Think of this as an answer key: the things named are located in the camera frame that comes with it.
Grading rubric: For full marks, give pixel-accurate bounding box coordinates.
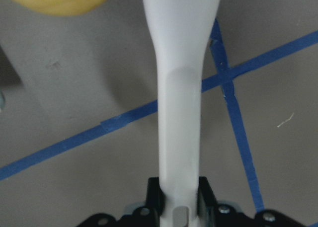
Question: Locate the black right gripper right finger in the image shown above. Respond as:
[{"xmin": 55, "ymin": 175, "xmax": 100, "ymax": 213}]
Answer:
[{"xmin": 197, "ymin": 176, "xmax": 304, "ymax": 227}]

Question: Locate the beige hand brush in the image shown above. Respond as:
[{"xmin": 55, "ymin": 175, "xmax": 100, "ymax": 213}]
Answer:
[{"xmin": 143, "ymin": 0, "xmax": 220, "ymax": 227}]

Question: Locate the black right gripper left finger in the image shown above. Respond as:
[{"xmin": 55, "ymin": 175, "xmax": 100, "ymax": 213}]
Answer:
[{"xmin": 81, "ymin": 177, "xmax": 164, "ymax": 227}]

